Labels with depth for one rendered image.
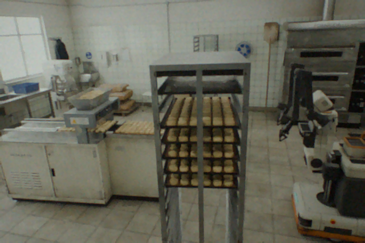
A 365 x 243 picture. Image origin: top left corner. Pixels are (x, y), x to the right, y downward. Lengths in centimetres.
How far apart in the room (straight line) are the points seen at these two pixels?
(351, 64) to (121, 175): 450
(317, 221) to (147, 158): 181
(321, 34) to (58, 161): 477
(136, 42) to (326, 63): 438
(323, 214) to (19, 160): 328
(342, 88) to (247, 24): 242
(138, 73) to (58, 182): 451
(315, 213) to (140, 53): 567
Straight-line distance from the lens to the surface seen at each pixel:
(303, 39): 571
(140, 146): 309
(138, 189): 337
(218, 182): 158
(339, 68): 588
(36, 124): 398
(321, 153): 286
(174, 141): 146
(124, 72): 759
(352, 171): 281
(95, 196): 341
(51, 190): 366
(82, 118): 300
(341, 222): 303
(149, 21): 717
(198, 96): 134
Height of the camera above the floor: 198
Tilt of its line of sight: 19 degrees down
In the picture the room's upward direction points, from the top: 2 degrees counter-clockwise
